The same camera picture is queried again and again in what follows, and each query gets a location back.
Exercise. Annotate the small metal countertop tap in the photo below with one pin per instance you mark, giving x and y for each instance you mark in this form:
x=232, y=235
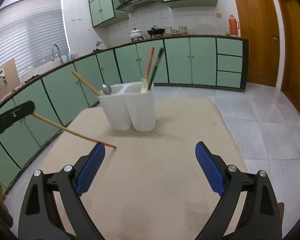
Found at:
x=98, y=44

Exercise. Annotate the black wok with lid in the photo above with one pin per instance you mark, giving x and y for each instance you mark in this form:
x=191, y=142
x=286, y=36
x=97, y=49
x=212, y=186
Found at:
x=156, y=31

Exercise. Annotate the white two-compartment utensil holder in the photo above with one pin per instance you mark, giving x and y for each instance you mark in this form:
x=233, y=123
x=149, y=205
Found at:
x=140, y=110

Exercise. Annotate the clear bottle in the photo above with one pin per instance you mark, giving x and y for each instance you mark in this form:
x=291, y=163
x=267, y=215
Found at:
x=75, y=55

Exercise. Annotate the dark cloth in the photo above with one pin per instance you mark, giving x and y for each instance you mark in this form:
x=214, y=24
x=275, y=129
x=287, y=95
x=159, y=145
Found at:
x=30, y=78

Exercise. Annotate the plain wooden chopstick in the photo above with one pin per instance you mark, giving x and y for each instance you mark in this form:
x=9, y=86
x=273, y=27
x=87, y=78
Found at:
x=86, y=83

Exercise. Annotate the glass jar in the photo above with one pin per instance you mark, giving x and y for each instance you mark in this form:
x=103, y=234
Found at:
x=227, y=32

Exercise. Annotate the metal sink faucet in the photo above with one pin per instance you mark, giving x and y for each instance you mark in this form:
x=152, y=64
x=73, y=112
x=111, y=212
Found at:
x=60, y=57

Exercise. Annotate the white window blind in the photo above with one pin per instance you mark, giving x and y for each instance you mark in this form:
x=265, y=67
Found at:
x=30, y=35

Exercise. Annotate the patterned ceramic jar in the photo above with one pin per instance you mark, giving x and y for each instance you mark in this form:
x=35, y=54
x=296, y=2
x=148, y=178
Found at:
x=183, y=30

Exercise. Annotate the green lower kitchen cabinets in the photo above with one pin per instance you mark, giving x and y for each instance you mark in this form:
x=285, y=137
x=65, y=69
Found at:
x=180, y=60

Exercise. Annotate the green cabinet drawer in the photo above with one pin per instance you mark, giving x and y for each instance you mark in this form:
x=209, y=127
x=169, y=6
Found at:
x=228, y=79
x=229, y=63
x=229, y=47

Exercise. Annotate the orange thermos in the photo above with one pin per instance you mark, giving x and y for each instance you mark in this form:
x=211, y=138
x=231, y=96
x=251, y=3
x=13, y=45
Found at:
x=232, y=26

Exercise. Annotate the blue soap bottle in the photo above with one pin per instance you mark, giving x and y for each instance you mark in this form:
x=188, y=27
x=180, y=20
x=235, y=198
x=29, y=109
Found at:
x=68, y=56

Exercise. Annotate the metal spoon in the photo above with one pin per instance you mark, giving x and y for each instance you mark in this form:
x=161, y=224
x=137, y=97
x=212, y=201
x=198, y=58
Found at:
x=106, y=89

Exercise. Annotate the black chopstick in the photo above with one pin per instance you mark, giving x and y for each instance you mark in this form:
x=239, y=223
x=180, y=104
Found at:
x=157, y=62

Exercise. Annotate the brown board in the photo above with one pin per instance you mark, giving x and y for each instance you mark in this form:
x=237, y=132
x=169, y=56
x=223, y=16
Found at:
x=11, y=72

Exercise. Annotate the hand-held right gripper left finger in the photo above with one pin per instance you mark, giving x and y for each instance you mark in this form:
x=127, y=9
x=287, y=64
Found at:
x=92, y=167

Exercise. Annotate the gas stove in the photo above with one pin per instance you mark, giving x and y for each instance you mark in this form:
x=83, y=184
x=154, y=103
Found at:
x=137, y=39

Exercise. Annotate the white plastic fork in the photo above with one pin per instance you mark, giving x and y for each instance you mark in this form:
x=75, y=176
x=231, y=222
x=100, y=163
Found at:
x=144, y=86

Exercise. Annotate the red patterned chopstick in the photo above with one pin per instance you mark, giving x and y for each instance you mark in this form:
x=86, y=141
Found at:
x=150, y=62

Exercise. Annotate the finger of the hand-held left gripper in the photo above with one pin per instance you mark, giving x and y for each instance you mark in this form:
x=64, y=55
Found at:
x=17, y=113

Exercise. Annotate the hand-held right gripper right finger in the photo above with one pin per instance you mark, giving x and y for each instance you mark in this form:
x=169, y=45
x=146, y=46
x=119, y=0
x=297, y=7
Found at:
x=210, y=170

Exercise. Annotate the white cooking pot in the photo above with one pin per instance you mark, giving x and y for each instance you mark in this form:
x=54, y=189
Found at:
x=135, y=33

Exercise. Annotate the white device on board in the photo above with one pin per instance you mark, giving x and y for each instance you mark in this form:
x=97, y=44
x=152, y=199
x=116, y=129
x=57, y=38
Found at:
x=0, y=74

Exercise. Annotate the black range hood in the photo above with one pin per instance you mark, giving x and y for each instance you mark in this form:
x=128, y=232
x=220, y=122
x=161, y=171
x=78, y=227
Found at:
x=137, y=3

